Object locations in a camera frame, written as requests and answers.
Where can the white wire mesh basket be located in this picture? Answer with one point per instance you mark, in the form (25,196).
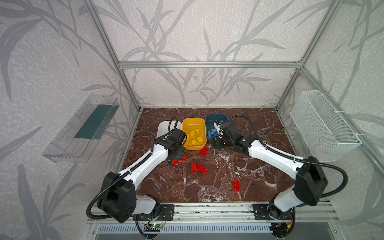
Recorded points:
(328,136)

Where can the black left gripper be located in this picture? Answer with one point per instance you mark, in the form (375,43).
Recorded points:
(177,151)

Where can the red lego brick front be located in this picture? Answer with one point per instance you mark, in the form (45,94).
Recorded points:
(236,185)

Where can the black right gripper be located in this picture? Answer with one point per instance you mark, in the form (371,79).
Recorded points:
(220,141)

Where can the clear acrylic wall shelf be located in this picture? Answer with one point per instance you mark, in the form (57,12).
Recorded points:
(78,139)

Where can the blue lego brick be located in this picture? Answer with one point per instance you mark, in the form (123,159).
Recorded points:
(212,134)

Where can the white plastic container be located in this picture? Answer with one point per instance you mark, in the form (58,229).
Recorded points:
(166,128)

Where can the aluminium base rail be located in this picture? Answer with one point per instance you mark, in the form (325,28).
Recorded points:
(242,212)

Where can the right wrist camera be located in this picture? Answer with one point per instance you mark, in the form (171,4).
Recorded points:
(217,126)

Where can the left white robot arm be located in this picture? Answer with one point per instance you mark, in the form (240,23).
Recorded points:
(118,198)

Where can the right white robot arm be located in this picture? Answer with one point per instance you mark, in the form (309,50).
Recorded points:
(309,177)

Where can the yellow plastic container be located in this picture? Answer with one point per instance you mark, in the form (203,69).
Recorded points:
(195,128)

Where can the teal plastic container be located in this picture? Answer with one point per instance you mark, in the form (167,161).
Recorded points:
(212,118)

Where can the small red lego brick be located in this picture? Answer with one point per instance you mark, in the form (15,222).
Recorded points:
(194,167)

